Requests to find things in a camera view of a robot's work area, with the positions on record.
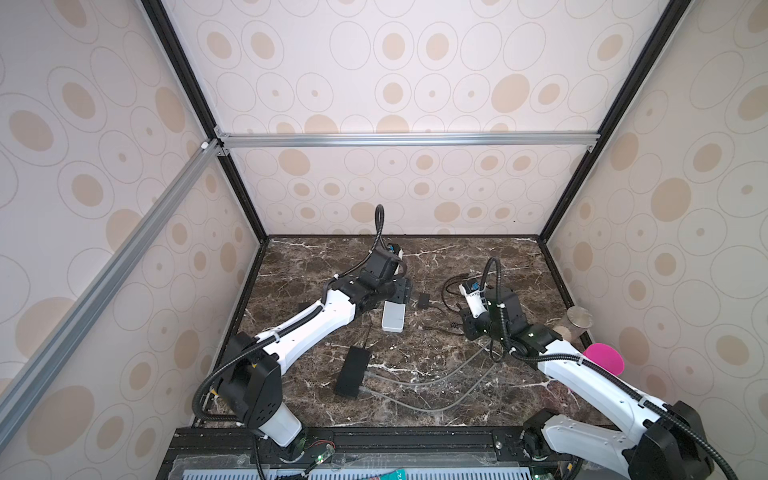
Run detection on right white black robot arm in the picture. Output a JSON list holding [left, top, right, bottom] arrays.
[[459, 257, 737, 479]]

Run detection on white network switch box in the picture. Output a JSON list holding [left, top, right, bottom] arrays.
[[381, 301, 406, 333]]

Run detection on horizontal aluminium rail back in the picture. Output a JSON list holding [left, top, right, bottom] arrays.
[[203, 131, 600, 153]]

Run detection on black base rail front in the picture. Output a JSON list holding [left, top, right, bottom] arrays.
[[157, 427, 617, 479]]

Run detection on diagonal aluminium rail left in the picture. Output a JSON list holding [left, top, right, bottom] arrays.
[[1, 138, 222, 449]]

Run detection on pink funnel cup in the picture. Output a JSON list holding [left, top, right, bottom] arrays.
[[584, 343, 625, 376]]

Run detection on small black power adapter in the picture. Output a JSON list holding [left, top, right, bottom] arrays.
[[417, 293, 431, 309]]

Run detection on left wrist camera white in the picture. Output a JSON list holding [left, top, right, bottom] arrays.
[[386, 243, 403, 259]]

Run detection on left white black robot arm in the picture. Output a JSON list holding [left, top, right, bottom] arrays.
[[191, 205, 409, 450]]

